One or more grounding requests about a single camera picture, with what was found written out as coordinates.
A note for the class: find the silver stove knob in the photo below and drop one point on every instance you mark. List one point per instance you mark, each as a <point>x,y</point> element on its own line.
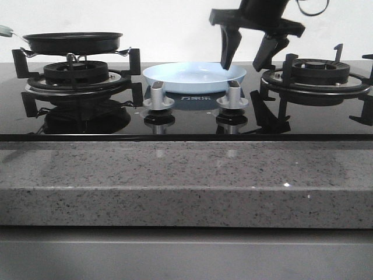
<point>232,100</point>
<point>158,100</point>

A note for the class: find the left black pan support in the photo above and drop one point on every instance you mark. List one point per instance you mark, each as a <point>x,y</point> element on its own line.
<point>36,84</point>

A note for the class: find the black pan support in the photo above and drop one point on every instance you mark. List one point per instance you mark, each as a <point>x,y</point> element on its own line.
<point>36,84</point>
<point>281,81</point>

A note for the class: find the light blue plate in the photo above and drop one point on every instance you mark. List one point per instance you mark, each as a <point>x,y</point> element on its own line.
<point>194,77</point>

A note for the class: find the black frying pan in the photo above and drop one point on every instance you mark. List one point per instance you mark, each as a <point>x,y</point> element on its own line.
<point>78,43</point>

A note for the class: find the left silver stove knob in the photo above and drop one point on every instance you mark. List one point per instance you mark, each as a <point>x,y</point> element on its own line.
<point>158,100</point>

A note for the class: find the right silver stove knob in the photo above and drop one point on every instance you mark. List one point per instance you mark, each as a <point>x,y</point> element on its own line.
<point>232,100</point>

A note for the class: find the grey cabinet front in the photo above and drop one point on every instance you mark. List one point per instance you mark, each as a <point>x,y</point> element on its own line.
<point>184,253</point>

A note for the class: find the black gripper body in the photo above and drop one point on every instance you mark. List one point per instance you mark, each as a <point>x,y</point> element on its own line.
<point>264,15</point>

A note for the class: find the right black gas burner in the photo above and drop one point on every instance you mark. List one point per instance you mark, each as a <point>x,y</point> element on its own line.
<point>313,71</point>

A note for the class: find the black glass gas cooktop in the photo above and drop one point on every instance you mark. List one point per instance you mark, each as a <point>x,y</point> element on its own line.
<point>272,114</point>

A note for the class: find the right black pan support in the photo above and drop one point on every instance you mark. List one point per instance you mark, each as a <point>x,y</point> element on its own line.
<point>281,81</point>

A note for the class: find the black gas burner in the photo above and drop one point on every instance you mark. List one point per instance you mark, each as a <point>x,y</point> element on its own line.
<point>84,73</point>
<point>313,71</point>

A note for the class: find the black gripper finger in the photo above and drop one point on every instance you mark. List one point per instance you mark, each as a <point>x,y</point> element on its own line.
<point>269,47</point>
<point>231,38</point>

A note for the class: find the left black gas burner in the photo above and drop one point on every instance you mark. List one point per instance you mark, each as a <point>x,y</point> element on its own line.
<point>84,73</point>

